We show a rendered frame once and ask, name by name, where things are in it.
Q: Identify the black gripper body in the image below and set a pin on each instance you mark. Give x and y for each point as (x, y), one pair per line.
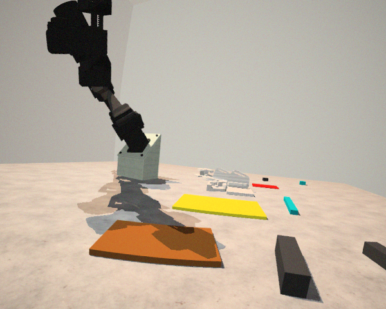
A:
(92, 40)

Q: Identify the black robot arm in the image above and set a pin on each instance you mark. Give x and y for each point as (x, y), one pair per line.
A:
(61, 36)

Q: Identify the yellow flat plate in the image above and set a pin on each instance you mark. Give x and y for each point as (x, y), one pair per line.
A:
(220, 206)

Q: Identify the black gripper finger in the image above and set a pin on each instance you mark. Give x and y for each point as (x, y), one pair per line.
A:
(96, 66)
(98, 6)

